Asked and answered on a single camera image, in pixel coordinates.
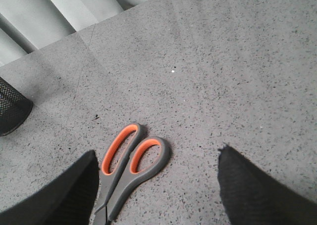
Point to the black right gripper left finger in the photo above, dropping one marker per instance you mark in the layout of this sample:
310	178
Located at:
67	200

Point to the grey orange scissors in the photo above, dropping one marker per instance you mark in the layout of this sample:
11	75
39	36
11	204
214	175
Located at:
117	185

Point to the grey curtain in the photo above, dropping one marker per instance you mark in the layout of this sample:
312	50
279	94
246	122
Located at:
29	25

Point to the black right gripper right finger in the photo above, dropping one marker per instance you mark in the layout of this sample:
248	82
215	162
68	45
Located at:
252	197

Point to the black mesh pen cup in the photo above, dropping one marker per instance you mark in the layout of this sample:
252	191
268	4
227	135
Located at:
14	108

